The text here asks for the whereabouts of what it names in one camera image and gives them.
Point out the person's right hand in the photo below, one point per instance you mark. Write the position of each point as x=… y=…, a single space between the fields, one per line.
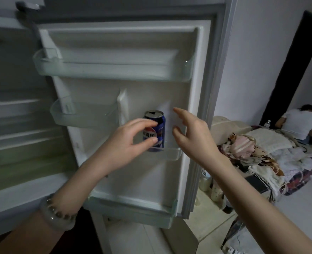
x=198 y=140

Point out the person's left hand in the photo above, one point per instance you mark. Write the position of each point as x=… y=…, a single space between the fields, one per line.
x=119 y=148

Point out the person's left thumb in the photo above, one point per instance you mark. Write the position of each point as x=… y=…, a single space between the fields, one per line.
x=146 y=143

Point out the person's right thumb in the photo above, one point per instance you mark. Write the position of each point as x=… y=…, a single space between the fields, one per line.
x=178 y=134

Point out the blue soda can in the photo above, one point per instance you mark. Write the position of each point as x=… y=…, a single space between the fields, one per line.
x=158 y=126

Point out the person's right forearm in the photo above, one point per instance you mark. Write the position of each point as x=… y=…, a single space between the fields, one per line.
x=251 y=208

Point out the person's left forearm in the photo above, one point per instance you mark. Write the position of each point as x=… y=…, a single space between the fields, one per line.
x=74 y=182

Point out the clear door bin holding can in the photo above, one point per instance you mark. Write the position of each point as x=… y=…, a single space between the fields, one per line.
x=173 y=153

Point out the white refrigerator door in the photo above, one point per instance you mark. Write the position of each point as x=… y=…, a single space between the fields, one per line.
x=150 y=89
x=124 y=240

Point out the white plastic jug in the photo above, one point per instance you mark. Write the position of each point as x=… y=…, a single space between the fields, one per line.
x=205 y=182

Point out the white bottom door shelf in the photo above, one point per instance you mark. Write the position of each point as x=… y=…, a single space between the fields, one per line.
x=134 y=208

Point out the small clear door bin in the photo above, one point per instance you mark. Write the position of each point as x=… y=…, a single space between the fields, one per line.
x=84 y=116

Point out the wide clear door bin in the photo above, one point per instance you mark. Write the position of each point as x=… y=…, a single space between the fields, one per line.
x=113 y=68

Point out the brown floral cloth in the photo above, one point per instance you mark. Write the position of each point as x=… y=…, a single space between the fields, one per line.
x=261 y=160

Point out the clear water bottle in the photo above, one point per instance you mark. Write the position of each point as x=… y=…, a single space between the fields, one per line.
x=267 y=124

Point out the white lower refrigerator door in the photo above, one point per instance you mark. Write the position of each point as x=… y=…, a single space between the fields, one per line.
x=124 y=240

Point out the pile of white cloths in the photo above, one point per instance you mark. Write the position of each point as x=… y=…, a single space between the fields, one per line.
x=285 y=148

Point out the patterned grey cloth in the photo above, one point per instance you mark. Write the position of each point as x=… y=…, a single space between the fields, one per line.
x=235 y=232

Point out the white jade bangle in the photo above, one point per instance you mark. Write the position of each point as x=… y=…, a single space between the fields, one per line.
x=53 y=222

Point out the dark wooden door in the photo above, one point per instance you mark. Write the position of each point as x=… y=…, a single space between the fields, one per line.
x=293 y=71

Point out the white refrigerator body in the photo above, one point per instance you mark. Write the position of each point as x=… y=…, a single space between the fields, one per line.
x=13 y=116

